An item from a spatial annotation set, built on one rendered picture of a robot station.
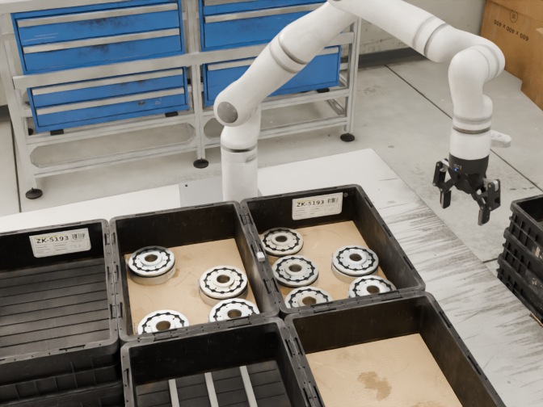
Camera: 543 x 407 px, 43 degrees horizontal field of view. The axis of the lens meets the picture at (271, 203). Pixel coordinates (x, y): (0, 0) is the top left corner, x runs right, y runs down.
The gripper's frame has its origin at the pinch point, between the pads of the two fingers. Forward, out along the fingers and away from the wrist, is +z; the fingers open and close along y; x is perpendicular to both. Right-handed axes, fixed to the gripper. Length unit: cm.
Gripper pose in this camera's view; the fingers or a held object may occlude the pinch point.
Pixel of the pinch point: (463, 213)
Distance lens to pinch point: 143.9
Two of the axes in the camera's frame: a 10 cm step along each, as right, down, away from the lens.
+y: 6.2, 3.6, -7.0
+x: 7.8, -3.6, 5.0
